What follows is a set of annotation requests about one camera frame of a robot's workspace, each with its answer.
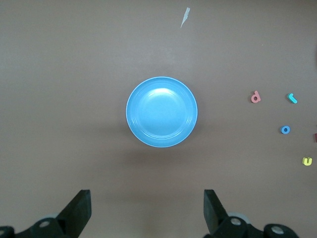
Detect white paper scrap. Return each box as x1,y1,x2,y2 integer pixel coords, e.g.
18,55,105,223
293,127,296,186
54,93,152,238
180,7,191,29

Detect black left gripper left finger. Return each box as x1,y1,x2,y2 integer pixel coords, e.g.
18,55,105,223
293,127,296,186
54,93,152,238
0,189,92,238

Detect pink letter p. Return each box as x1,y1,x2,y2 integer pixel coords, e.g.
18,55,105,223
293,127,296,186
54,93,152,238
250,90,262,104

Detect brown table cover sheet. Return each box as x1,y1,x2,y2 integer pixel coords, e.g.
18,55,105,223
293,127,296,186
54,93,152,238
0,0,317,238

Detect blue plate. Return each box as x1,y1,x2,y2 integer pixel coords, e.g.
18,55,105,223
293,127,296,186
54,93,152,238
125,76,199,148

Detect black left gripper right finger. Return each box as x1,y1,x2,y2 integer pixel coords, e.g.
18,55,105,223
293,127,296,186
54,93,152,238
203,189,300,238

